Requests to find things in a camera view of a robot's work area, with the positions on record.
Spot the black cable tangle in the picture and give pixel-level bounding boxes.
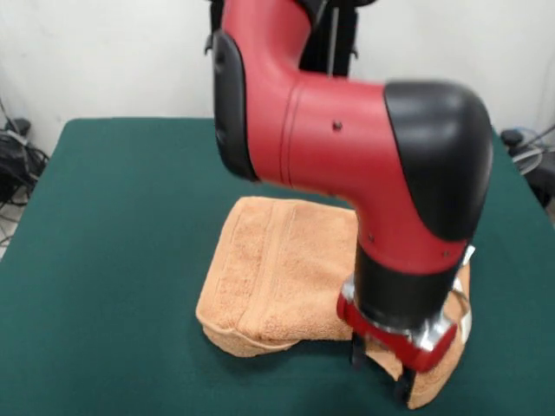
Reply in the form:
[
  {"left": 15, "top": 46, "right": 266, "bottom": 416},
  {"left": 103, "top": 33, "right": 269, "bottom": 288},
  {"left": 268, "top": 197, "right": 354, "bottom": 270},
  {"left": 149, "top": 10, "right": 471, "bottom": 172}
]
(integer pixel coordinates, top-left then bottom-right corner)
[{"left": 0, "top": 129, "right": 49, "bottom": 209}]

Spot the grey pedestal leg foot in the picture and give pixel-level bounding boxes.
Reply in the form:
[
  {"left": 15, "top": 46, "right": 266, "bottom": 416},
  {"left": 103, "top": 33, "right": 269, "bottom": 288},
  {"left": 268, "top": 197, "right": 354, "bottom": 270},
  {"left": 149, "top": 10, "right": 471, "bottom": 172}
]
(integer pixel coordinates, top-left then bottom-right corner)
[
  {"left": 500, "top": 128, "right": 526, "bottom": 147},
  {"left": 3, "top": 119, "right": 32, "bottom": 136}
]

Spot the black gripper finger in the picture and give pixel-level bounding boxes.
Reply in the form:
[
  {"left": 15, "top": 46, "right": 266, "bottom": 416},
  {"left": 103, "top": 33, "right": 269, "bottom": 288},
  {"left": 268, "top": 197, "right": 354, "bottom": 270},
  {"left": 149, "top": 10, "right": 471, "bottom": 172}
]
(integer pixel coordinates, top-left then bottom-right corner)
[
  {"left": 349, "top": 332, "right": 369, "bottom": 372},
  {"left": 394, "top": 367, "right": 418, "bottom": 402}
]

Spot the dark green table cloth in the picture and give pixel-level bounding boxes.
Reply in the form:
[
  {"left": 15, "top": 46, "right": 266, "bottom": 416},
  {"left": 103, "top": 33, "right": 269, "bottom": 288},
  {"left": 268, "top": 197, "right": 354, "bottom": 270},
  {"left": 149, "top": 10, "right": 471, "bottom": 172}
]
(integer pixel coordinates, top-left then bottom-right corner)
[{"left": 0, "top": 117, "right": 555, "bottom": 416}]

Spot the black equipment stand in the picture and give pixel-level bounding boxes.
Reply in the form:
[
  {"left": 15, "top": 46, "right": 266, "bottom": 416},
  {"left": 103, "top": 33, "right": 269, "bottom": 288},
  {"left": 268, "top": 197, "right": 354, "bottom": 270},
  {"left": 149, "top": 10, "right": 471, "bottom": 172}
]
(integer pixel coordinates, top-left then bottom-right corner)
[{"left": 526, "top": 151, "right": 555, "bottom": 209}]

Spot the tan terry towel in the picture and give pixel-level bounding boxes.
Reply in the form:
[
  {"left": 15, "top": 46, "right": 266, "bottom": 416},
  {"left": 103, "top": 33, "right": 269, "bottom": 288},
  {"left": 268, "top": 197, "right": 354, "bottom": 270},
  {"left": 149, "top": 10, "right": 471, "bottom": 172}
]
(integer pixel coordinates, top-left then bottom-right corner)
[{"left": 194, "top": 195, "right": 474, "bottom": 411}]

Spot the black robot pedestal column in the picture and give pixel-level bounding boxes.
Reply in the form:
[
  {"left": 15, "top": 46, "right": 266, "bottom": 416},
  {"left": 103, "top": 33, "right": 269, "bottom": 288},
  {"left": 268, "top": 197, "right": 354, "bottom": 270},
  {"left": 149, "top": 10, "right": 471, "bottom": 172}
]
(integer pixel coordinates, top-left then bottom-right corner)
[{"left": 202, "top": 0, "right": 377, "bottom": 79}]

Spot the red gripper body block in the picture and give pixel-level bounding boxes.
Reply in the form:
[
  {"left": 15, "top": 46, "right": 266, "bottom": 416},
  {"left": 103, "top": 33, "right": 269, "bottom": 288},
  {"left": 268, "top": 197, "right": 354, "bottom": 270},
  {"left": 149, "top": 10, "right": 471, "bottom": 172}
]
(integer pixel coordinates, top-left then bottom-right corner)
[{"left": 336, "top": 289, "right": 460, "bottom": 374}]

